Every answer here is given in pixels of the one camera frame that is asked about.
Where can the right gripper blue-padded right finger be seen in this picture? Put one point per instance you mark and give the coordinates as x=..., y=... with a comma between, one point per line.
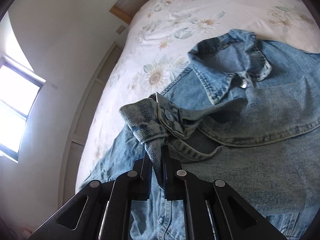
x=212, y=210

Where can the left wall switch plate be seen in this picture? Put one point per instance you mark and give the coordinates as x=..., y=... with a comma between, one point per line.
x=120, y=29

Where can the floral pink bed cover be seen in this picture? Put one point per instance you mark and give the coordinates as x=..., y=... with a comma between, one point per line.
x=156, y=51

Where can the bright window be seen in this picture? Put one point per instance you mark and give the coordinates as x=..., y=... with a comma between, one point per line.
x=20, y=87

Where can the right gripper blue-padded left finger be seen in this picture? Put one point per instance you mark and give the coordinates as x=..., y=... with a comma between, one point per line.
x=100, y=210

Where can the blue denim jacket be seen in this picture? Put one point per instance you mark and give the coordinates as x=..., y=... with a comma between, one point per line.
x=245, y=111

